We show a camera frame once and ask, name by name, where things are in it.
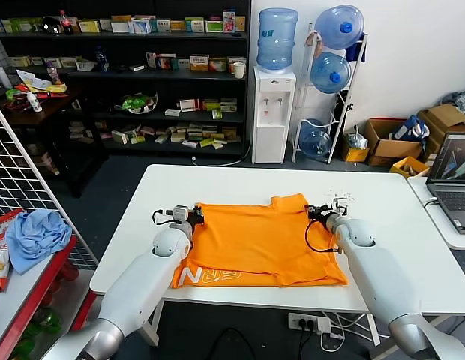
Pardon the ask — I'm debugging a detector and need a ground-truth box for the cola bottle red cap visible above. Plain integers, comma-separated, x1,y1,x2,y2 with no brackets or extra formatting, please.
58,10,75,37

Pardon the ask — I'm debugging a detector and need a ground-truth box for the white metal jug rack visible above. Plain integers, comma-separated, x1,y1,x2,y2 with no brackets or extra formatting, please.
291,22,369,165

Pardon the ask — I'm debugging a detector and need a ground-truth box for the small white side table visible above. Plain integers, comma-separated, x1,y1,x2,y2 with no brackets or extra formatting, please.
406,175,465,251

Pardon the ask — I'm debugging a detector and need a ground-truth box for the bowl with green bags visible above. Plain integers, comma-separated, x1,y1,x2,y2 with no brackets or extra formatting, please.
114,91,159,115

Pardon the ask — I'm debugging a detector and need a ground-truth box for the shiny black bowl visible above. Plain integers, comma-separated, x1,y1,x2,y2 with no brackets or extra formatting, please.
42,16,63,36

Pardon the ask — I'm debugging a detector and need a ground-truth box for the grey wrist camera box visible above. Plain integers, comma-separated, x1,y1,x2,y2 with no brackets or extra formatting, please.
331,197,350,217
172,205,191,224

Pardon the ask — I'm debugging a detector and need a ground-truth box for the light blue crumpled garment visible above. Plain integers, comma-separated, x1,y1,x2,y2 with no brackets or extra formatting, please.
5,208,73,276

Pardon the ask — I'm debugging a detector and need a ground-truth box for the purple drink bottle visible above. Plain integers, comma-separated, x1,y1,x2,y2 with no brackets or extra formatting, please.
46,61,63,86

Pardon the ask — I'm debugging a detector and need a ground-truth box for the blue white medicine box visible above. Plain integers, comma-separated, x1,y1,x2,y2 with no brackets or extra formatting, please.
127,18,153,35

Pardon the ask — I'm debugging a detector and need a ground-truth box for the pink cartoon carton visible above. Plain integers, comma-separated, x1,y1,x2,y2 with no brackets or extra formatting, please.
222,9,237,34

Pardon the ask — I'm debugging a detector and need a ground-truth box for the dark blue plastic bottle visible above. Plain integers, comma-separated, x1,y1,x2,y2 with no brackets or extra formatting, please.
94,46,110,74

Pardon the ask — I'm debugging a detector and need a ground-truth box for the crumpled grey plastic bag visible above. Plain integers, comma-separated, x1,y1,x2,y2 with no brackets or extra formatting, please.
346,126,368,150

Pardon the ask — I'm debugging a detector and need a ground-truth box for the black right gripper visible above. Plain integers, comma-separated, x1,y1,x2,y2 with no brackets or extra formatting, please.
307,205,331,223

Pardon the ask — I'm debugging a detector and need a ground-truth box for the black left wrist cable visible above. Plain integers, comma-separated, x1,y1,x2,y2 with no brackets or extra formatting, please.
151,208,177,228

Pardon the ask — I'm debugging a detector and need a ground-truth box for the orange t-shirt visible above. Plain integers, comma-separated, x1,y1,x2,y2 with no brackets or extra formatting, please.
170,193,349,289

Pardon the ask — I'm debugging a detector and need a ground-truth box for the dark wooden table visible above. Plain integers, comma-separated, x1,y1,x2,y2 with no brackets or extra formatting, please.
0,85,106,200

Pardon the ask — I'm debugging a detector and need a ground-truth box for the pile of grey clothes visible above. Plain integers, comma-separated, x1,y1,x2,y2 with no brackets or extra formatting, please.
440,88,465,116

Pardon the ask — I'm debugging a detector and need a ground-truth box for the yellow plastic bin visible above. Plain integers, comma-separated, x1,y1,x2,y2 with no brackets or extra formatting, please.
389,155,431,179

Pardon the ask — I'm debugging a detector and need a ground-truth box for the white power strip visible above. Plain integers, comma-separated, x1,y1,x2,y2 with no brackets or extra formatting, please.
287,313,333,335

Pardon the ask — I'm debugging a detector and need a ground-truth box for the grey open laptop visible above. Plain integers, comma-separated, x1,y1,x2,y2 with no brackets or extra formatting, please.
424,131,465,235

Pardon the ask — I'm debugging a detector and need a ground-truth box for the blue bag with white handles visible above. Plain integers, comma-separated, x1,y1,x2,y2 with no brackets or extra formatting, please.
391,114,431,143

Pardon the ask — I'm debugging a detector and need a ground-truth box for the open brown cardboard box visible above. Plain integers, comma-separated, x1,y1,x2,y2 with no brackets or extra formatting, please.
364,118,423,167

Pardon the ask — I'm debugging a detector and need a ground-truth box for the red and white cart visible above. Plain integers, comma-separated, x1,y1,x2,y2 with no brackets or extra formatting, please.
0,235,98,360

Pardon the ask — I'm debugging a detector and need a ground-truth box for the red snack bag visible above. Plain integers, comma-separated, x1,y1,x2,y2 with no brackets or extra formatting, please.
0,234,12,293

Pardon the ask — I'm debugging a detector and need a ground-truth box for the brown cardboard box with flaps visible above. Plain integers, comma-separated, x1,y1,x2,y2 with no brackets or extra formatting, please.
418,103,465,164

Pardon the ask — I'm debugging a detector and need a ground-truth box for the yellow and white paper stack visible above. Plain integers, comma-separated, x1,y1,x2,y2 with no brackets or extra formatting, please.
16,68,68,94

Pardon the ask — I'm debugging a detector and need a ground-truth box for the orange white medicine box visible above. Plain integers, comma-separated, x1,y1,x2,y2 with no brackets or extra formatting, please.
190,55,210,72

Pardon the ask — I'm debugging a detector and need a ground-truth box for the white water dispenser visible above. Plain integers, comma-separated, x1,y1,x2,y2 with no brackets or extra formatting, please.
251,65,296,164

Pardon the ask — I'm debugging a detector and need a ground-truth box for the upright blue water jug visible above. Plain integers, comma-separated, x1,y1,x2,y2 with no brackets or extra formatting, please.
256,8,299,72

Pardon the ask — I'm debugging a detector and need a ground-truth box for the white floor cable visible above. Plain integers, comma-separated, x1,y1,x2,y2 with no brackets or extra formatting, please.
190,139,254,167

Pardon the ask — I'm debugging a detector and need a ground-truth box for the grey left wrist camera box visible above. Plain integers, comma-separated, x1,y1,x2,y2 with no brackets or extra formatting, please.
172,205,191,224

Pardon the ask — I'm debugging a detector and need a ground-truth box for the blue water jug lying tilted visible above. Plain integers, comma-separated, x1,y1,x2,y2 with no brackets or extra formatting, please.
314,4,365,51
310,51,352,95
298,118,333,160

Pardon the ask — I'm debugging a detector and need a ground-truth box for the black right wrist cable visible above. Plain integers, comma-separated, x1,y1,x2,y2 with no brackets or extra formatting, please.
304,219,341,253

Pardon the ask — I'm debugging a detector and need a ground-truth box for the black shelving unit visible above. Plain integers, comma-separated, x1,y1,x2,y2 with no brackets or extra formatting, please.
0,0,252,158

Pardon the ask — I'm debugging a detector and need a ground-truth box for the white wire grid panel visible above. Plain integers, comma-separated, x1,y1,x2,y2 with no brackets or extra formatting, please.
0,97,101,271

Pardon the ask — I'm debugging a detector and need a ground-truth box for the navy cloth on rack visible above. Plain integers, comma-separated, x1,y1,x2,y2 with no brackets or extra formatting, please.
344,32,368,64

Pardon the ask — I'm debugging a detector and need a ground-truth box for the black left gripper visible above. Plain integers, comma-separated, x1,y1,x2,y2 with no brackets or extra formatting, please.
187,205,206,228

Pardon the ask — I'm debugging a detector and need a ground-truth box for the small white bottle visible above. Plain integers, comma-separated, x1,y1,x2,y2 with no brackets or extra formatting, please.
26,91,44,113

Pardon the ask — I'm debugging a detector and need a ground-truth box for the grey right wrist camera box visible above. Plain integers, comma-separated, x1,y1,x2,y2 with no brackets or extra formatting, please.
331,197,350,217

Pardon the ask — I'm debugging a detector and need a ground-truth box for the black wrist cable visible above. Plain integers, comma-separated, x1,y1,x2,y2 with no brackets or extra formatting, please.
304,219,341,253
151,208,177,228

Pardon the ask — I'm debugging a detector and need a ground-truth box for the green plastic bottle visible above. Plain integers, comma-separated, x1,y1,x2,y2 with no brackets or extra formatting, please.
29,307,63,337

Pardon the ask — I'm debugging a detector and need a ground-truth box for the white work table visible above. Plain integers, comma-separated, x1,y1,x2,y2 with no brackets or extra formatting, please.
89,163,465,316

